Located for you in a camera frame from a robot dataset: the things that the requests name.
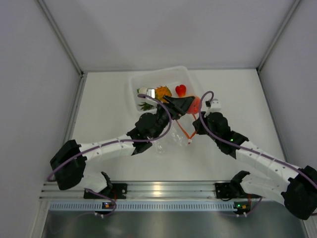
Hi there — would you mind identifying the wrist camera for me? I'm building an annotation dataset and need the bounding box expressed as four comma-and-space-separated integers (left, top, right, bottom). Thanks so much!
145, 88, 156, 100
205, 99, 221, 113

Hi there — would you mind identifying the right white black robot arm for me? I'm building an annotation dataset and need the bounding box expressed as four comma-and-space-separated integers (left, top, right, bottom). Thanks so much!
193, 112, 317, 220

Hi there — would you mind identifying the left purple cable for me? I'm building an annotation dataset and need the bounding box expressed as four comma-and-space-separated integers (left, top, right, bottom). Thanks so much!
46, 93, 173, 214

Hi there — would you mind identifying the red fake fruit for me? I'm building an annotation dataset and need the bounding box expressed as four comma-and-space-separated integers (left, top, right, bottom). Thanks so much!
175, 84, 187, 98

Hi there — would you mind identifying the clear zip bag orange seal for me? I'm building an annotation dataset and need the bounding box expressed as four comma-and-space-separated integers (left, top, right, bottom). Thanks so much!
153, 114, 197, 154

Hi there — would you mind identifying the orange fake pineapple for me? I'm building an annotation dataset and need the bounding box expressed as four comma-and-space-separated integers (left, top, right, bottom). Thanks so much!
137, 85, 172, 112

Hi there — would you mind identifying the white plastic basket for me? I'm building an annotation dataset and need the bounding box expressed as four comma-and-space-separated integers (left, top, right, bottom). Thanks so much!
129, 66, 198, 114

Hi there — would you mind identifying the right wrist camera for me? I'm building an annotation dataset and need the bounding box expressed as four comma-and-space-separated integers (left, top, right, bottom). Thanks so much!
205, 99, 221, 113

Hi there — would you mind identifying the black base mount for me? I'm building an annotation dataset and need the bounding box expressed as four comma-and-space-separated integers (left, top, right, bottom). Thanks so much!
214, 182, 242, 200
84, 182, 128, 200

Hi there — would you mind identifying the slotted cable duct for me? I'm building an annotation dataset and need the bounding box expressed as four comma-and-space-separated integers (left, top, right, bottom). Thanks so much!
49, 201, 248, 212

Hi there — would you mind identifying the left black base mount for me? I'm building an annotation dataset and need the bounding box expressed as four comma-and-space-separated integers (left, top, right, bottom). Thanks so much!
84, 182, 128, 200

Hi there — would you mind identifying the purple cable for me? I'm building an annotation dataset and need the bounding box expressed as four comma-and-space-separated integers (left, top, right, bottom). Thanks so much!
46, 93, 173, 214
198, 91, 317, 189

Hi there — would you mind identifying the white fake radish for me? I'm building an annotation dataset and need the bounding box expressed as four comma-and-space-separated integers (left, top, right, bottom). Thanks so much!
137, 87, 148, 95

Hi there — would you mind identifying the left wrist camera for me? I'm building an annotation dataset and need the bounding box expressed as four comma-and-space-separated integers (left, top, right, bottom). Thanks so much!
145, 88, 156, 100

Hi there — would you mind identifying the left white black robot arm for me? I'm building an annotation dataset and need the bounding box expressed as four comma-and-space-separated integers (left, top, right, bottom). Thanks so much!
48, 96, 195, 198

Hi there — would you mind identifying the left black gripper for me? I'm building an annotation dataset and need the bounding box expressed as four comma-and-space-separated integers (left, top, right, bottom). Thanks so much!
152, 94, 195, 140

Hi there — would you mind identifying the fake peach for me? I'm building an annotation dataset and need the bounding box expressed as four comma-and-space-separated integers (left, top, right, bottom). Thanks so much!
187, 96, 201, 115

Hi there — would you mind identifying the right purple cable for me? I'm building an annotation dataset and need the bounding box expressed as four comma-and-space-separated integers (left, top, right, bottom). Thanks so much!
198, 91, 317, 189

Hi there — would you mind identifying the aluminium mounting rail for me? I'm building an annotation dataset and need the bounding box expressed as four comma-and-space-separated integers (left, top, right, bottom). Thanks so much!
39, 180, 280, 199

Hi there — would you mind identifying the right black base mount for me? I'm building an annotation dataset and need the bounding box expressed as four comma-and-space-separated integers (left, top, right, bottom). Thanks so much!
214, 182, 242, 200

